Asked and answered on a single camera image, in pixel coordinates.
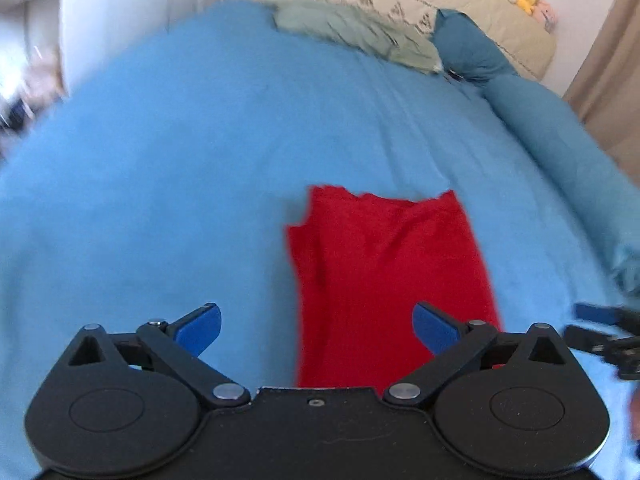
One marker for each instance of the teal pillow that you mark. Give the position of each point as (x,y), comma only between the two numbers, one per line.
(465,50)

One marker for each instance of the light pink plush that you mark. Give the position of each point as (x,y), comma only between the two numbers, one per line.
(544,14)

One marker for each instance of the rolled teal duvet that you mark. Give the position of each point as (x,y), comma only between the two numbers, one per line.
(605,200)

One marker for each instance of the red knit sweater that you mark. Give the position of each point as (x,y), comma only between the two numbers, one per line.
(362,263)

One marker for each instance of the white grey wardrobe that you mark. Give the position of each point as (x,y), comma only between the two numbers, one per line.
(94,31)

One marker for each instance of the blue bed sheet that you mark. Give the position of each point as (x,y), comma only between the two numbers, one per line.
(168,179)

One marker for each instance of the beige curtain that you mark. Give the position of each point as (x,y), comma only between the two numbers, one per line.
(605,92)

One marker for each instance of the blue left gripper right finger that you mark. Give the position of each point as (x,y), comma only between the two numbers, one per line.
(445,336)

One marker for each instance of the green pillow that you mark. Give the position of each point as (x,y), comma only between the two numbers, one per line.
(367,32)

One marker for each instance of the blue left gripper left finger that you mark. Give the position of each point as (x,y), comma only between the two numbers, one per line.
(187,337)

